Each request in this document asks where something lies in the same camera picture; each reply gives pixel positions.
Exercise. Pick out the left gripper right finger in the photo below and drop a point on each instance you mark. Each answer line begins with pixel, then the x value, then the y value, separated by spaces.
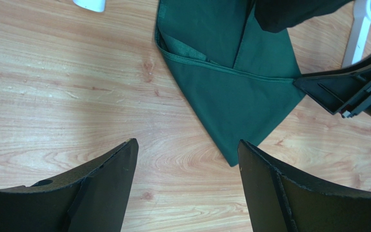
pixel 283 198

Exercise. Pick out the left white rack foot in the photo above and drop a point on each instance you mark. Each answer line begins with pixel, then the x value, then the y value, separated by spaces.
pixel 91 5

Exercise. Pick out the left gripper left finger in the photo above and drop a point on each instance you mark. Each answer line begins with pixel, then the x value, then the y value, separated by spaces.
pixel 92 197

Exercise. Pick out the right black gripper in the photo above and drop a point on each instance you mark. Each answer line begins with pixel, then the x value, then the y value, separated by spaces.
pixel 346 91

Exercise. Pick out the right white rack foot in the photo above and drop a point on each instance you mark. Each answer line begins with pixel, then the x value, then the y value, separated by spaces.
pixel 359 33

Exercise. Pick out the dark green cloth napkin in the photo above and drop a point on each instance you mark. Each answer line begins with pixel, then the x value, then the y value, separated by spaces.
pixel 237 78

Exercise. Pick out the white rack foot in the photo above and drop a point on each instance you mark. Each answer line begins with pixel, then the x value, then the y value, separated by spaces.
pixel 91 5
pixel 359 33

